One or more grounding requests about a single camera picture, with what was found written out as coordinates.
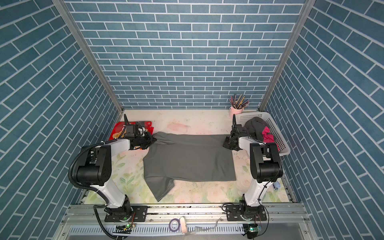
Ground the grey t shirt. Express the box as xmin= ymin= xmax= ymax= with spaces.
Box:
xmin=143 ymin=132 xmax=236 ymax=202

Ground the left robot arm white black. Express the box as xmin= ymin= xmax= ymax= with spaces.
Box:
xmin=68 ymin=132 xmax=157 ymax=222

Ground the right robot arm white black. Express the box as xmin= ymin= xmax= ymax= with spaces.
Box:
xmin=223 ymin=135 xmax=283 ymax=221

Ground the dark grey shirt in basket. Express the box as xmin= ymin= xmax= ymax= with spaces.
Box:
xmin=244 ymin=117 xmax=270 ymax=142

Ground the red teddy bear t shirt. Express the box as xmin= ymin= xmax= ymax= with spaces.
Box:
xmin=109 ymin=121 xmax=154 ymax=140

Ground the pink metal pencil cup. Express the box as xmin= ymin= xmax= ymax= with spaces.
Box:
xmin=229 ymin=107 xmax=244 ymax=119

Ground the magenta shirt in basket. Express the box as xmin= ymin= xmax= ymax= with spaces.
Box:
xmin=262 ymin=127 xmax=275 ymax=143

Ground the white perforated plastic basket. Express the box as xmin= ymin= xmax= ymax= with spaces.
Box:
xmin=236 ymin=112 xmax=291 ymax=157

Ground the small blue object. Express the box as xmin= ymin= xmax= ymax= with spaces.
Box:
xmin=273 ymin=181 xmax=281 ymax=191

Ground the purple tape roll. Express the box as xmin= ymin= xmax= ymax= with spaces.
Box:
xmin=169 ymin=219 xmax=181 ymax=233

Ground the right green circuit board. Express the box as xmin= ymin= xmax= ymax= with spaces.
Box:
xmin=242 ymin=224 xmax=260 ymax=240

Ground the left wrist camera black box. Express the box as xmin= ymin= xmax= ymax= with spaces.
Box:
xmin=123 ymin=123 xmax=145 ymax=138

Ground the black corrugated right cable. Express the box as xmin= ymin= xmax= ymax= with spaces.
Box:
xmin=221 ymin=113 xmax=281 ymax=238

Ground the black corrugated cable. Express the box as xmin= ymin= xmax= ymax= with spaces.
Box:
xmin=67 ymin=113 xmax=133 ymax=240
xmin=221 ymin=113 xmax=281 ymax=238

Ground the black corrugated left cable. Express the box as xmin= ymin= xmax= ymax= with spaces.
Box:
xmin=67 ymin=113 xmax=133 ymax=240

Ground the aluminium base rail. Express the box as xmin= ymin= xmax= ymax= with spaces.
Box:
xmin=53 ymin=203 xmax=318 ymax=240

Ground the aluminium corner post right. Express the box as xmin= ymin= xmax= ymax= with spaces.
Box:
xmin=258 ymin=0 xmax=316 ymax=112

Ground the aluminium corner post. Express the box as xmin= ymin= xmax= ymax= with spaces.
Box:
xmin=258 ymin=0 xmax=316 ymax=112
xmin=52 ymin=0 xmax=124 ymax=113

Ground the aluminium corner post left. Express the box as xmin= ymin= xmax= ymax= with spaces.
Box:
xmin=52 ymin=0 xmax=124 ymax=113

